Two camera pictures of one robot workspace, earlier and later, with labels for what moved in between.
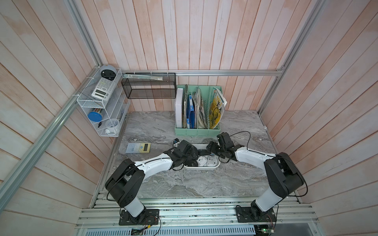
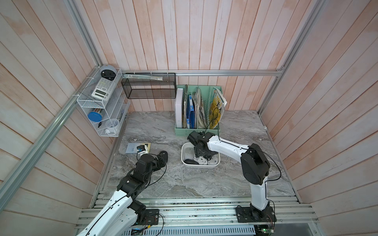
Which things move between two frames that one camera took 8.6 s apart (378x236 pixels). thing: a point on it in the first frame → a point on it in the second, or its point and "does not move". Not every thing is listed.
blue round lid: (95, 116) does not move
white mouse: (201, 161) does not move
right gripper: (212, 149) → (198, 154)
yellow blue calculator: (138, 147) does not move
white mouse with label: (212, 161) does not move
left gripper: (190, 156) → (158, 166)
